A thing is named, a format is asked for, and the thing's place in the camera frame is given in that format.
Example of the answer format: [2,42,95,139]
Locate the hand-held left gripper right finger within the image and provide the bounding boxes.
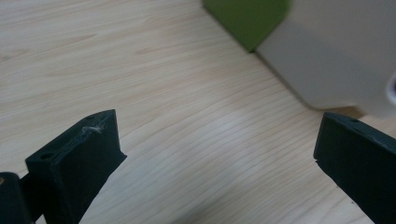
[313,111,396,224]

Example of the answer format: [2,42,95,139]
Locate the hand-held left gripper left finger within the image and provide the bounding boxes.
[24,108,128,224]

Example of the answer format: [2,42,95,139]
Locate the grey box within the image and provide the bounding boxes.
[255,0,396,119]

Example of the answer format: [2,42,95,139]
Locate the green box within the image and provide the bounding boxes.
[202,0,293,53]

